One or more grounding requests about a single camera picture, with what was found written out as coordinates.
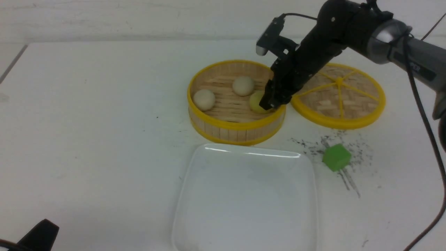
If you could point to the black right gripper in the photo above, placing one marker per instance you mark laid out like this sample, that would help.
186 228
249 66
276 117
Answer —
296 69

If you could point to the yellow rimmed bamboo steamer basket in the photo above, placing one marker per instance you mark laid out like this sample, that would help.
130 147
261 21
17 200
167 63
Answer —
230 120

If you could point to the yellow rimmed woven steamer lid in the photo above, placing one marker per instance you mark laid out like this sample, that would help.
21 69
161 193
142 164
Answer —
340 97

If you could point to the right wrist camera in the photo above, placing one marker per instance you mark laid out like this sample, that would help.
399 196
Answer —
272 41

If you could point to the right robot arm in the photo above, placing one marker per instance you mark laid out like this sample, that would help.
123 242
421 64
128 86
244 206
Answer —
362 27

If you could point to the green cube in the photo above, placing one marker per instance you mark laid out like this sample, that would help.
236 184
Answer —
336 157

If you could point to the yellow steamed bun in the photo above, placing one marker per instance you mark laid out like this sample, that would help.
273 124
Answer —
254 103

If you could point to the white square plate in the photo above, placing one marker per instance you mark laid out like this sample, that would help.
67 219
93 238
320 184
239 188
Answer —
240 198

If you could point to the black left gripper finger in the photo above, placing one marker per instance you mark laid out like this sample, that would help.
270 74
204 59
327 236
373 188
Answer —
41 237

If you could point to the white steamed bun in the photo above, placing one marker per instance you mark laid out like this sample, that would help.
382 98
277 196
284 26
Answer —
243 86
204 100

